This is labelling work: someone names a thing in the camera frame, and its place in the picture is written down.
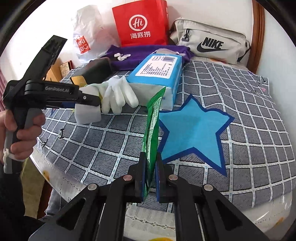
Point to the white glove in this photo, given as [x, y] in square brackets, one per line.
[115, 93]

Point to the brown wooden door frame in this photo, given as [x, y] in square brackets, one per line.
[258, 32]

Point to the clear green plastic bag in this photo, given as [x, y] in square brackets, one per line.
[168, 51]

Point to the green wet wipe packet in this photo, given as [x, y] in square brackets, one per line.
[150, 140]

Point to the blue felt star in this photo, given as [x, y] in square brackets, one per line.
[193, 129]

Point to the purple towel tray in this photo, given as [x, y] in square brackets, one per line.
[139, 53]

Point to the white Miniso plastic bag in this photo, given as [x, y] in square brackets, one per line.
[91, 40]

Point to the blue tissue pack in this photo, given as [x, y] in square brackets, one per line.
[155, 72]

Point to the dark green tea box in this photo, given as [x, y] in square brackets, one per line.
[95, 72]

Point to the red Haidilao paper bag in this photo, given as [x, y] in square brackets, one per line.
[142, 23]

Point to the white tissue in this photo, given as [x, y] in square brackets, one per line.
[121, 57]

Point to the brown framed picture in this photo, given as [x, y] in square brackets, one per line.
[65, 68]

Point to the grey Nike waist bag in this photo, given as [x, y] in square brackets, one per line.
[210, 42]

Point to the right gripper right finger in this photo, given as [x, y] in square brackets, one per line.
[164, 192]

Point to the white sponge block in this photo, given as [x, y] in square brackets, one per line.
[85, 114]

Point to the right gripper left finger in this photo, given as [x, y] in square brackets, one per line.
[138, 172]

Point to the person's left hand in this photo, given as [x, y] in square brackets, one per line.
[27, 137]

